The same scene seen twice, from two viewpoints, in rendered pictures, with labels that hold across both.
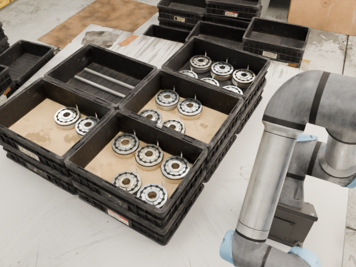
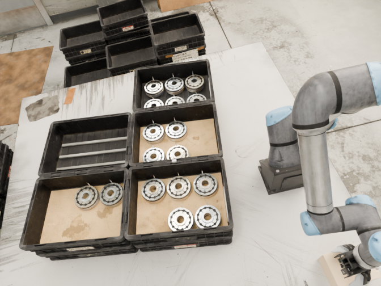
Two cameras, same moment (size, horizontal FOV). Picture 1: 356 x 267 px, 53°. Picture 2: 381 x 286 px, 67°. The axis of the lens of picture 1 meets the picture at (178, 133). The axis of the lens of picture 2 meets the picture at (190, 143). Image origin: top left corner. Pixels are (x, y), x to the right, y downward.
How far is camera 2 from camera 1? 42 cm
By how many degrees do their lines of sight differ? 18
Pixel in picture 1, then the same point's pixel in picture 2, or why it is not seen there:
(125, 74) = (101, 131)
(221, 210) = (246, 190)
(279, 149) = (321, 144)
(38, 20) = not seen: outside the picture
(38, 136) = (74, 228)
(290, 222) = not seen: hidden behind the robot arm
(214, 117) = (198, 126)
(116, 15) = (17, 71)
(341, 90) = (354, 83)
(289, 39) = (185, 28)
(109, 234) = (186, 262)
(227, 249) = (313, 228)
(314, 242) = not seen: hidden behind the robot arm
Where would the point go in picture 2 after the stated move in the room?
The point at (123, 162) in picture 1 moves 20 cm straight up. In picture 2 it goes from (162, 204) to (151, 184)
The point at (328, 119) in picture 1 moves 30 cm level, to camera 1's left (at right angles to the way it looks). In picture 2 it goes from (350, 107) to (263, 172)
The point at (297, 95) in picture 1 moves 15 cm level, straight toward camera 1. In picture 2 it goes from (322, 101) to (352, 150)
